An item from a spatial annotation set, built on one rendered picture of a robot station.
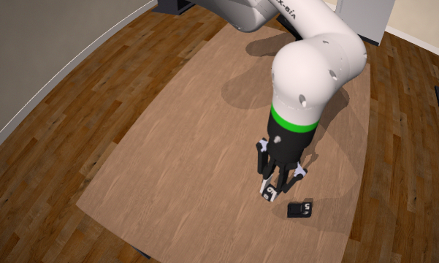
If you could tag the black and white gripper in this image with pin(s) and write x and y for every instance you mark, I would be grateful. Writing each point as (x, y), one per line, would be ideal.
(278, 156)

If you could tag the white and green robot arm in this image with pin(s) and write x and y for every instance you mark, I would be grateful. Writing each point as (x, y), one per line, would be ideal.
(306, 74)

